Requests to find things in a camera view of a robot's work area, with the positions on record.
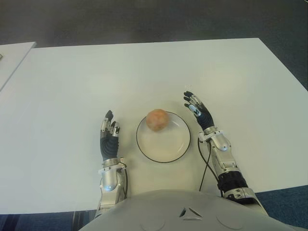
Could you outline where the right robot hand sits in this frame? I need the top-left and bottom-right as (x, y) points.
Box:
(182, 90), (216, 132)

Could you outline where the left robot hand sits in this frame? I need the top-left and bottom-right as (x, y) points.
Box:
(99, 110), (121, 161)

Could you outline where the red yellow apple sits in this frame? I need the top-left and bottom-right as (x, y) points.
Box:
(146, 109), (169, 132)

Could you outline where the white plate with black rim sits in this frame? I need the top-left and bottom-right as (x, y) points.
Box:
(136, 112), (192, 163)

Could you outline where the grey robot torso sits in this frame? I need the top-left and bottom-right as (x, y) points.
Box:
(79, 189), (308, 231)

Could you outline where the white side table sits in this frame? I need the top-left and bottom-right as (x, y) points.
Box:
(0, 42), (37, 93)

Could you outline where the black cable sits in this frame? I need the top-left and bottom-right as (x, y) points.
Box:
(197, 137), (223, 193)

